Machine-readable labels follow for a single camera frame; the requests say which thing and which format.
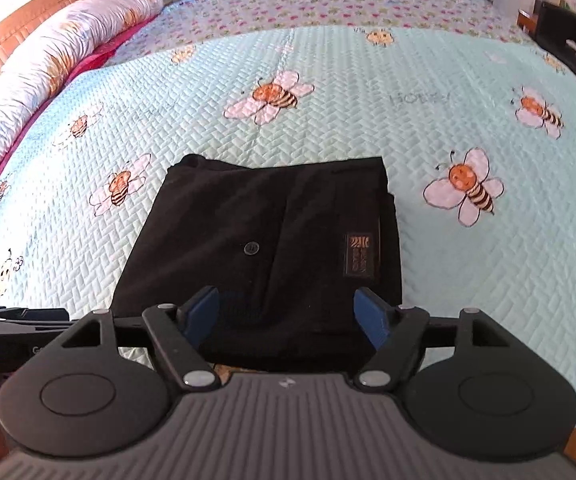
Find wooden headboard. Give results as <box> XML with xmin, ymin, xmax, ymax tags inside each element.
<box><xmin>0</xmin><ymin>0</ymin><xmax>104</xmax><ymax>98</ymax></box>

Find black pants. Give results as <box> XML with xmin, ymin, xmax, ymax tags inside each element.
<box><xmin>112</xmin><ymin>154</ymin><xmax>403</xmax><ymax>372</ymax></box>

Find floral long pillow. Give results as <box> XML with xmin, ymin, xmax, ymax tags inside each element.
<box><xmin>0</xmin><ymin>0</ymin><xmax>165</xmax><ymax>201</ymax></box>

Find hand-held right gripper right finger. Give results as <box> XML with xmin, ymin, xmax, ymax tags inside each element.
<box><xmin>354</xmin><ymin>287</ymin><xmax>511</xmax><ymax>392</ymax></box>

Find magenta blanket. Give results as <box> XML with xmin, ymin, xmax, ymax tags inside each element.
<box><xmin>0</xmin><ymin>12</ymin><xmax>161</xmax><ymax>233</ymax></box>

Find black chair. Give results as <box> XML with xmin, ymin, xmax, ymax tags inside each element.
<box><xmin>535</xmin><ymin>1</ymin><xmax>576</xmax><ymax>61</ymax></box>

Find bee print quilted blanket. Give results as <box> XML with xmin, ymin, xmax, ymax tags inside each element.
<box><xmin>0</xmin><ymin>25</ymin><xmax>576</xmax><ymax>428</ymax></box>

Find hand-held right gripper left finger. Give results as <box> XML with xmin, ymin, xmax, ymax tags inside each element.
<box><xmin>60</xmin><ymin>286</ymin><xmax>222</xmax><ymax>392</ymax></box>

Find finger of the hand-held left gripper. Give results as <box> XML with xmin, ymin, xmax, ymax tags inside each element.
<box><xmin>115</xmin><ymin>316</ymin><xmax>151</xmax><ymax>348</ymax></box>

